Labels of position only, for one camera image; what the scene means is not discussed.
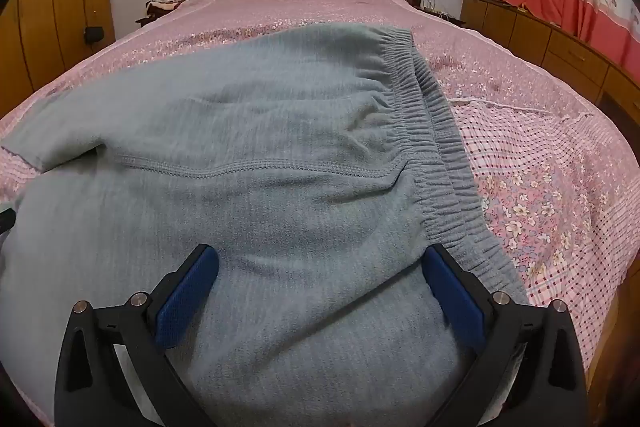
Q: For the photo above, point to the dark wooden nightstand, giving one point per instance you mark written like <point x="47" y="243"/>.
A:
<point x="142" y="21"/>

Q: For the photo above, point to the orange wooden wardrobe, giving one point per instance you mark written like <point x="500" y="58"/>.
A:
<point x="50" y="7"/>

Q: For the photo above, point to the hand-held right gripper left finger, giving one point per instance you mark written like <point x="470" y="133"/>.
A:
<point x="187" y="297"/>

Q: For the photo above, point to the wooden bed frame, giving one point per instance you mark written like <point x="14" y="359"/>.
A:
<point x="607" y="342"/>

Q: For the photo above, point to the long wooden cabinet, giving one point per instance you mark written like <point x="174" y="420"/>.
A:
<point x="575" y="52"/>

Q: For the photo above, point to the pink floral bedspread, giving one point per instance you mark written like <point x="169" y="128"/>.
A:
<point x="525" y="132"/>

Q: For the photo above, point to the grey-blue pants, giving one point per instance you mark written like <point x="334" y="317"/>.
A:
<point x="275" y="157"/>

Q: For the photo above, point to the small black wardrobe device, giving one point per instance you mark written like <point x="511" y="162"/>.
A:
<point x="93" y="35"/>

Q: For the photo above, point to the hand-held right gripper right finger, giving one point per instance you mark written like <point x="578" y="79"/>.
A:
<point x="452" y="297"/>

